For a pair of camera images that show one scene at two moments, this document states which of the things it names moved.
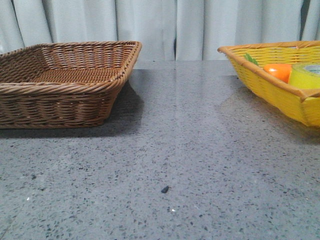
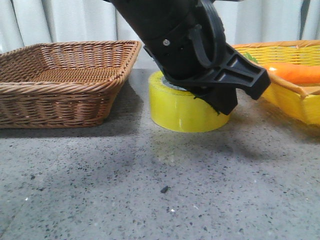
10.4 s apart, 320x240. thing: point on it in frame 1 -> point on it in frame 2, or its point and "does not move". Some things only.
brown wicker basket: x=63 y=85 does not move
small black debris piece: x=165 y=189 does not move
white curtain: x=168 y=30 does not move
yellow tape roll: x=305 y=76 -> x=172 y=108
